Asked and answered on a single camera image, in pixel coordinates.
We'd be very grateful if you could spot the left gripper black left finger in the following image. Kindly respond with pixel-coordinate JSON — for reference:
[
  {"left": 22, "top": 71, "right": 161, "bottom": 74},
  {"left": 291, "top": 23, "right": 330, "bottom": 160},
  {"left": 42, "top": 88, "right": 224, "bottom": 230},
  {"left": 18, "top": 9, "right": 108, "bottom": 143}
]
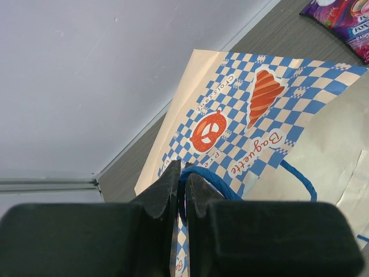
[{"left": 1, "top": 161, "right": 181, "bottom": 276}]

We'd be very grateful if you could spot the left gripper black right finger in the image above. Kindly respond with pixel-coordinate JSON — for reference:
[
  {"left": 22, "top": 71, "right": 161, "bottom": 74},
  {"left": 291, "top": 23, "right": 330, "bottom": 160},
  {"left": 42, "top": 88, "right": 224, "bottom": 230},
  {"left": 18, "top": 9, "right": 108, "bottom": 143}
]
[{"left": 186, "top": 174, "right": 365, "bottom": 276}]

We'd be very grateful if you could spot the blue checkered paper bag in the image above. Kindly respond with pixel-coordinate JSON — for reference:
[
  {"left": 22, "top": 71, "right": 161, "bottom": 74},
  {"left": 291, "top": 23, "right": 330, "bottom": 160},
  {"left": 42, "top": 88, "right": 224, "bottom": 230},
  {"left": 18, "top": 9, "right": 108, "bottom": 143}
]
[{"left": 135, "top": 50, "right": 368, "bottom": 276}]

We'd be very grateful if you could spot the purple snack packet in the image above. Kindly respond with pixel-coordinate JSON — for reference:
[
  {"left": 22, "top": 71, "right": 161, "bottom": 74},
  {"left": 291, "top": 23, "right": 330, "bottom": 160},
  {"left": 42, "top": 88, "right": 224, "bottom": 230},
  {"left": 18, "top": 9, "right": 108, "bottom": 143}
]
[{"left": 299, "top": 0, "right": 368, "bottom": 65}]

